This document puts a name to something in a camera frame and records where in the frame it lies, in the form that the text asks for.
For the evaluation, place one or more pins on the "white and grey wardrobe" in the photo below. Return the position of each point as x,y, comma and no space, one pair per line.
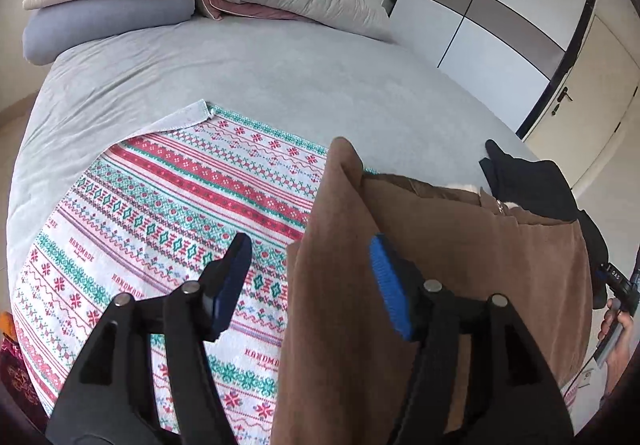
500,15

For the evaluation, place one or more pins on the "black garment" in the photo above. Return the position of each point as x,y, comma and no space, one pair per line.
540,185

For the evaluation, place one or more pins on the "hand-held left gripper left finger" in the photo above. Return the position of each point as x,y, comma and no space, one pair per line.
229,287

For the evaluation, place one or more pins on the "person's right hand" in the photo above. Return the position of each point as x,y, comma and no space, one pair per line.
625,340

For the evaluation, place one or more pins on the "cream door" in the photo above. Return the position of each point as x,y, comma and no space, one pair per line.
600,90

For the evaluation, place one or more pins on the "red floral pajama pants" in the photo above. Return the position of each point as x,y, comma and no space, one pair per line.
17,375

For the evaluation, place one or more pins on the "blue-grey pillow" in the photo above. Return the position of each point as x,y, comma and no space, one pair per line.
100,20

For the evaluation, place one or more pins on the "person's right forearm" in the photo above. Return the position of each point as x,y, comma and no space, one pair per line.
616,384

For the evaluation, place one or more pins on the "bed with grey sheet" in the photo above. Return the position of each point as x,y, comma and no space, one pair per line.
300,80

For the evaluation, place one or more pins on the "brown coat with fur collar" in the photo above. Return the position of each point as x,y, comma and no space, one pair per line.
475,265

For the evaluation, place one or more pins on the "patterned red and green blanket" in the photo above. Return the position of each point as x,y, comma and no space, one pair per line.
150,205

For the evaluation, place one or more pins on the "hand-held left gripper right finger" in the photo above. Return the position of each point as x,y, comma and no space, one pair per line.
389,287

